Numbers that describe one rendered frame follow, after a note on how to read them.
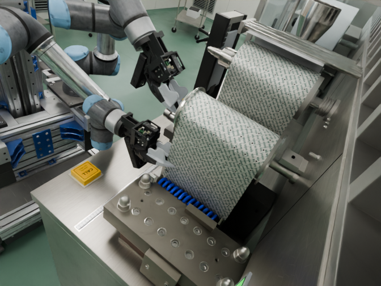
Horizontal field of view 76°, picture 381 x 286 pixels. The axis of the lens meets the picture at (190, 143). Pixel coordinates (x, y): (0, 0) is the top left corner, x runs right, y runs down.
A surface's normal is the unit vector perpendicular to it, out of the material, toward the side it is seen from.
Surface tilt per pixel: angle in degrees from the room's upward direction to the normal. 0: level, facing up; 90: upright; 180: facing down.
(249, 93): 92
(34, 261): 0
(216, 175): 90
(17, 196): 0
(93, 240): 0
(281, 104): 92
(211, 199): 90
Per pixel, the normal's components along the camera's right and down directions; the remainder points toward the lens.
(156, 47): -0.54, 0.46
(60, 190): 0.25, -0.72
